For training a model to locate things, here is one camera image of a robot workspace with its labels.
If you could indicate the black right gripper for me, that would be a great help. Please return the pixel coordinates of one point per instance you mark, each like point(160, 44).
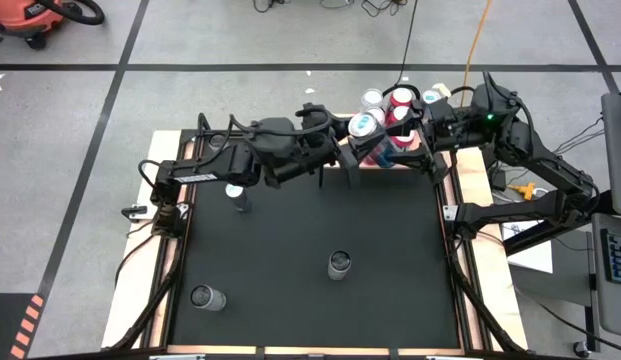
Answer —
point(450, 130)

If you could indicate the black cart crossbar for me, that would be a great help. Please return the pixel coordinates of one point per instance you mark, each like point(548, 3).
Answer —
point(540, 235)

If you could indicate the black computer keyboard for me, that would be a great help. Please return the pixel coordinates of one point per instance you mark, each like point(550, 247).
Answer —
point(619, 257)

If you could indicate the grey keyboard tray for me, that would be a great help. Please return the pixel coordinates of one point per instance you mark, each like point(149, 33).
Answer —
point(610, 310)

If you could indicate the white paper sheet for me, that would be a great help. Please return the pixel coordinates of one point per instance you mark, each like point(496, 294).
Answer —
point(535, 255)

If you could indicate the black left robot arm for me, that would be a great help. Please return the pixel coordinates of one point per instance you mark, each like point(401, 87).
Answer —
point(210, 170)

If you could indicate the black caster wheel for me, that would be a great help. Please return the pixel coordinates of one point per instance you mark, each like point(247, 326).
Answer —
point(580, 348)

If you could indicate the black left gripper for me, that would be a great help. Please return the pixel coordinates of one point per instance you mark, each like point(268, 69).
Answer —
point(320, 152)

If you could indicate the grey clamp bracket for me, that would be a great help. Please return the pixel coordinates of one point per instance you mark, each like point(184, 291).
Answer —
point(135, 214)

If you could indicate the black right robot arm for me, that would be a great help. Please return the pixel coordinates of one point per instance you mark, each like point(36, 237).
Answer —
point(540, 160)

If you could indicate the orange shop vacuum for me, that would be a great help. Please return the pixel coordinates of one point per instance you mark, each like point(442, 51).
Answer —
point(25, 15)

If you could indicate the black orange striped floor mat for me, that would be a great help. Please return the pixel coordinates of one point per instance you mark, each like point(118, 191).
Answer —
point(5, 320)

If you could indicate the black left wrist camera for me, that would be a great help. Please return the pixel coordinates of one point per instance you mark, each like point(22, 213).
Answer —
point(317, 117)

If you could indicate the yellow power plug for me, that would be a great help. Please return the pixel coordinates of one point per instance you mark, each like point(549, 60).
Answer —
point(522, 190)

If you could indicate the red Fanta strawberry can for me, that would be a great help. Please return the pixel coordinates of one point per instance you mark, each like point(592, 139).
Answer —
point(399, 112)
point(407, 141)
point(401, 96)

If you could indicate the light wooden shelf board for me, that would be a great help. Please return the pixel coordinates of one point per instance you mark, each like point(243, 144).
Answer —
point(419, 145)

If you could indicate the grey computer cart panel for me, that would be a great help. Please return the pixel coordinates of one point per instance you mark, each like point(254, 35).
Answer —
point(619, 150)

